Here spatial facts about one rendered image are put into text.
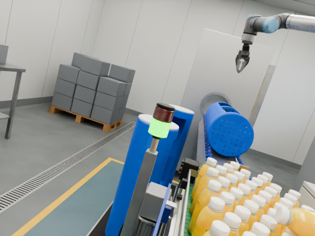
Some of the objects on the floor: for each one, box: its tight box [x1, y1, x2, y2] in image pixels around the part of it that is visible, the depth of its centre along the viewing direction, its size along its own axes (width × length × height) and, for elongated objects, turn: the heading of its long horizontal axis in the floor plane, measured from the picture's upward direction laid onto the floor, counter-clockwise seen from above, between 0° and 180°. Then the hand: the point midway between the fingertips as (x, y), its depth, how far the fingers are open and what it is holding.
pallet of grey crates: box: [49, 52, 135, 133], centre depth 493 cm, size 120×80×119 cm
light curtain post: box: [236, 65, 276, 162], centre depth 262 cm, size 6×6×170 cm
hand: (238, 71), depth 174 cm, fingers closed
